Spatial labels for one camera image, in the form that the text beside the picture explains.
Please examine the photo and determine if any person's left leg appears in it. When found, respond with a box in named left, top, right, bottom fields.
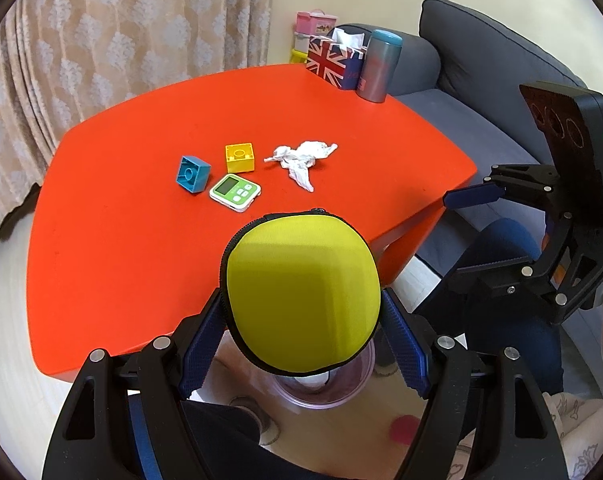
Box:
left=182, top=400, right=265, bottom=480

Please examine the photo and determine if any yellow round zip case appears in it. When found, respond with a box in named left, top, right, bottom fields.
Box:
left=220, top=208, right=382, bottom=377

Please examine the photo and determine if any loose crumpled white tissue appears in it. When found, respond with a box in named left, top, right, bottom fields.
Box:
left=264, top=140, right=339, bottom=193

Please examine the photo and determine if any flag print tissue box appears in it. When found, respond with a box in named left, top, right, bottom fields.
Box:
left=305, top=27, right=369, bottom=92

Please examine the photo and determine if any beige patterned curtain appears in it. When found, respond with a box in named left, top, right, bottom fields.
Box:
left=0, top=0, right=280, bottom=256

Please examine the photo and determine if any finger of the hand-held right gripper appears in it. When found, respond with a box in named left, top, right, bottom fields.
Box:
left=449, top=252, right=555, bottom=311
left=442, top=162, right=562, bottom=213

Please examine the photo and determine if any grey bottle with teal lid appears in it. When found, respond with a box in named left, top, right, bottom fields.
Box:
left=356, top=30, right=403, bottom=103

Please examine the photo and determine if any pink translucent trash bin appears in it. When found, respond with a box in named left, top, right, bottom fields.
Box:
left=276, top=342, right=378, bottom=409

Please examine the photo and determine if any person's right leg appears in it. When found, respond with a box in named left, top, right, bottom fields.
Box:
left=416, top=217, right=566, bottom=396

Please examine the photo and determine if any person's grey shoe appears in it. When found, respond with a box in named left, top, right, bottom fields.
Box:
left=230, top=395, right=278, bottom=447

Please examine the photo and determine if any grey sofa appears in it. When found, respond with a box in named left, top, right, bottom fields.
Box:
left=331, top=0, right=589, bottom=281

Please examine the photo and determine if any green and white timer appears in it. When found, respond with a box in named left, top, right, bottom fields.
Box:
left=210, top=174, right=261, bottom=213

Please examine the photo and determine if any small pink storage box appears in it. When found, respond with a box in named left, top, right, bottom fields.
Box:
left=296, top=9, right=338, bottom=38

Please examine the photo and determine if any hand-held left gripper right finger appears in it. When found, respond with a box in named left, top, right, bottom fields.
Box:
left=379, top=287, right=568, bottom=480

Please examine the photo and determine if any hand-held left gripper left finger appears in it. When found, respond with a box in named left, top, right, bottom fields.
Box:
left=42, top=287, right=227, bottom=480

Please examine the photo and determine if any person's leg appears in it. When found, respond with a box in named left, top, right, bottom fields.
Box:
left=182, top=400, right=265, bottom=480
left=416, top=217, right=566, bottom=396

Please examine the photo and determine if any blue toy block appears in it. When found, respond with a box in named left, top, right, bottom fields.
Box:
left=175, top=155, right=212, bottom=194

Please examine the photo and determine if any yellow toy block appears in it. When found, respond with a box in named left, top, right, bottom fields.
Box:
left=225, top=143, right=257, bottom=174

